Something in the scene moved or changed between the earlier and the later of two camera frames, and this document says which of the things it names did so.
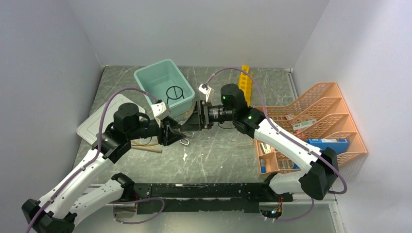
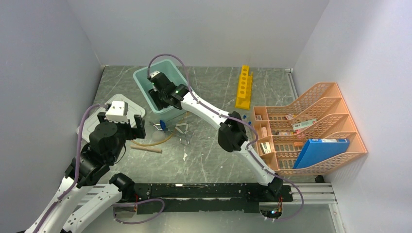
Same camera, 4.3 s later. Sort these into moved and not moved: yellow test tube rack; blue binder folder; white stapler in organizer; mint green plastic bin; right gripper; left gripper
Moved: right gripper; left gripper
Not moved: blue binder folder; white stapler in organizer; mint green plastic bin; yellow test tube rack
